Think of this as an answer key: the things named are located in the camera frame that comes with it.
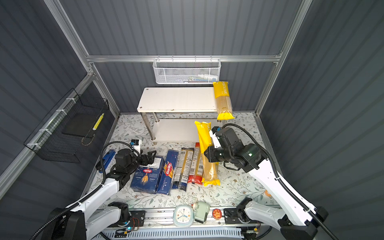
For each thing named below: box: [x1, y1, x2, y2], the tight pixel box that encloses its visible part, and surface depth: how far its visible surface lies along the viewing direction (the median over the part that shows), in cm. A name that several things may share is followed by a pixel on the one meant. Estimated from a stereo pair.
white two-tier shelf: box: [137, 87, 223, 142], surface depth 83 cm
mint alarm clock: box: [173, 204, 195, 228], surface depth 74 cm
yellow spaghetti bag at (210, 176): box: [194, 121, 221, 187], surface depth 68 cm
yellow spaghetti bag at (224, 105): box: [213, 81, 235, 120], surface depth 76 cm
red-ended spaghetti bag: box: [188, 142, 204, 185], surface depth 89 cm
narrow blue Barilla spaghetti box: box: [156, 150, 179, 196], surface depth 87 cm
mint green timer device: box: [193, 198, 211, 224], surface depth 74 cm
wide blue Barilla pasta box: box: [130, 157, 165, 194], surface depth 82 cm
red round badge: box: [212, 208, 222, 220], surface depth 77 cm
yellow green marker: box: [92, 112, 105, 131], surface depth 79 cm
